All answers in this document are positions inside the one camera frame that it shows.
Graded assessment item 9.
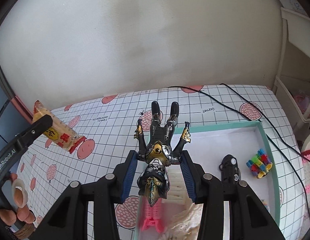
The rice cracker snack packet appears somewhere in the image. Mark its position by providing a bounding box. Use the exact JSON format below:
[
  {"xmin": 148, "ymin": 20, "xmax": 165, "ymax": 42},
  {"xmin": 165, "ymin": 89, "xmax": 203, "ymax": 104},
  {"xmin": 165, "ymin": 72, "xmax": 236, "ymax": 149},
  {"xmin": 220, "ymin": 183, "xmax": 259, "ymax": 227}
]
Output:
[{"xmin": 32, "ymin": 100, "xmax": 86, "ymax": 154}]

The black toy car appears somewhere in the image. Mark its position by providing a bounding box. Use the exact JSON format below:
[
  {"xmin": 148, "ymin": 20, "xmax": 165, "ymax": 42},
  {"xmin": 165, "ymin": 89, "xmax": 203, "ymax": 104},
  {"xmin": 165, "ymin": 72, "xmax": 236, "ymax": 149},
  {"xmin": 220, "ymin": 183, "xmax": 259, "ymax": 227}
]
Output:
[{"xmin": 219, "ymin": 154, "xmax": 240, "ymax": 186}]

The colourful plastic block toy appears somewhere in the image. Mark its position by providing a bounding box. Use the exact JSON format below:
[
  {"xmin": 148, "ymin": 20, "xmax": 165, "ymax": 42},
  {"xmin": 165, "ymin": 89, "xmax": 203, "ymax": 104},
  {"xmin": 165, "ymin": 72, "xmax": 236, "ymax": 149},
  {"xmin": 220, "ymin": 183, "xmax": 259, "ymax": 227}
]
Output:
[{"xmin": 246, "ymin": 148, "xmax": 272, "ymax": 179}]

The cream lace cloth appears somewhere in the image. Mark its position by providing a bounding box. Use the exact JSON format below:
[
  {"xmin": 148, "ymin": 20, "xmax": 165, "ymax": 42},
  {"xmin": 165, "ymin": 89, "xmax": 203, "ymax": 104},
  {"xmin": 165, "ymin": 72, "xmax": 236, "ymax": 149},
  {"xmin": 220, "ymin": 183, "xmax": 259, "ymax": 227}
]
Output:
[{"xmin": 159, "ymin": 203, "xmax": 203, "ymax": 239}]

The white plastic hair claw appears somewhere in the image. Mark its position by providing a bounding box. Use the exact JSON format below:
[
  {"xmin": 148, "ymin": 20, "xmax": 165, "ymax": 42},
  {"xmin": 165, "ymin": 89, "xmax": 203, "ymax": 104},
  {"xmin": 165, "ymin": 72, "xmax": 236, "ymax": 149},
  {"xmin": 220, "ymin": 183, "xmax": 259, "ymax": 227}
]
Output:
[{"xmin": 165, "ymin": 168, "xmax": 192, "ymax": 205}]

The pink hair roller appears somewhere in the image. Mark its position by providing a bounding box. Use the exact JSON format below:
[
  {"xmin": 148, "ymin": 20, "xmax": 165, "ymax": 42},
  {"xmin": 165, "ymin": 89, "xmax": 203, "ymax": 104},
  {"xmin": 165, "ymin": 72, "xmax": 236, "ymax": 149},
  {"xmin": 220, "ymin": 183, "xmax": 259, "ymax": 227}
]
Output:
[{"xmin": 140, "ymin": 197, "xmax": 165, "ymax": 233}]

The black gold action figure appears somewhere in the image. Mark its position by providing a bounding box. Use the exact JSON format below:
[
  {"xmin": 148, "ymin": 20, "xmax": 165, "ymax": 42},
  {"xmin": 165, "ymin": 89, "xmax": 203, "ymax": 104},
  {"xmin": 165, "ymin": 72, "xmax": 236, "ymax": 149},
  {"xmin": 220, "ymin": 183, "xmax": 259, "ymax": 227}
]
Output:
[{"xmin": 134, "ymin": 101, "xmax": 191, "ymax": 207}]

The person's left hand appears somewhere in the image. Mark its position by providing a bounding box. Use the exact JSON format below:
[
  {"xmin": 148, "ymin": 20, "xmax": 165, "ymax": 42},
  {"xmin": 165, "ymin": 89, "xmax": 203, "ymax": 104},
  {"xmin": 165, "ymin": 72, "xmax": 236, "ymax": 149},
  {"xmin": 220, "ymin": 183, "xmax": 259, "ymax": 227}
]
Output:
[{"xmin": 0, "ymin": 173, "xmax": 35, "ymax": 226}]

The dark cabinet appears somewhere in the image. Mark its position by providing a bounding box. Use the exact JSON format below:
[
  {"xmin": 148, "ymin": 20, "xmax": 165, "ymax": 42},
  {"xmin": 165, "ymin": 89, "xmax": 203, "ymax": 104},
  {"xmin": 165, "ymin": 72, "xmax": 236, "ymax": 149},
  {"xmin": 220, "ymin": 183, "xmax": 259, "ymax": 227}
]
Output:
[{"xmin": 0, "ymin": 66, "xmax": 32, "ymax": 150}]

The pomegranate grid tablecloth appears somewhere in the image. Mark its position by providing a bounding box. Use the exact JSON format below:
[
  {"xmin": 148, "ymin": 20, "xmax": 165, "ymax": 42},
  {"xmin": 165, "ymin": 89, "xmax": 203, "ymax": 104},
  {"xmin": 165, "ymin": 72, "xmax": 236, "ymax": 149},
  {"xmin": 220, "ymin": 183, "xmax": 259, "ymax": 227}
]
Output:
[{"xmin": 17, "ymin": 85, "xmax": 306, "ymax": 239}]

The pink crochet blanket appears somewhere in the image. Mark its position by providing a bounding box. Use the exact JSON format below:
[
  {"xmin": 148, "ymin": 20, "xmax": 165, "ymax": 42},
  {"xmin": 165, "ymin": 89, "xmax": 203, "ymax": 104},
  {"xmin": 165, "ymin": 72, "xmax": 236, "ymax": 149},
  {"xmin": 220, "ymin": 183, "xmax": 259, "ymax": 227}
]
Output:
[{"xmin": 299, "ymin": 159, "xmax": 310, "ymax": 239}]

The white shelf unit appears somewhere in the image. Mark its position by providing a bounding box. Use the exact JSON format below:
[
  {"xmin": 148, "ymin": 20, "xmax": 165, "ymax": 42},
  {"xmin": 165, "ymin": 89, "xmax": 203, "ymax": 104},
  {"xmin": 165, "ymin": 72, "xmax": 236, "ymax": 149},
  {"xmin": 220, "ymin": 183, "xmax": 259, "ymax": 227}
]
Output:
[{"xmin": 273, "ymin": 8, "xmax": 310, "ymax": 140}]

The black cable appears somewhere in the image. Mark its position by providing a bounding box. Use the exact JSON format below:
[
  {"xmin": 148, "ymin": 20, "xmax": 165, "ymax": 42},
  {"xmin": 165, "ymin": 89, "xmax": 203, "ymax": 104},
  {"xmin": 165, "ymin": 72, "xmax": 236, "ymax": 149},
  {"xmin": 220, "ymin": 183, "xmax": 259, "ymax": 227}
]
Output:
[{"xmin": 167, "ymin": 83, "xmax": 310, "ymax": 217}]

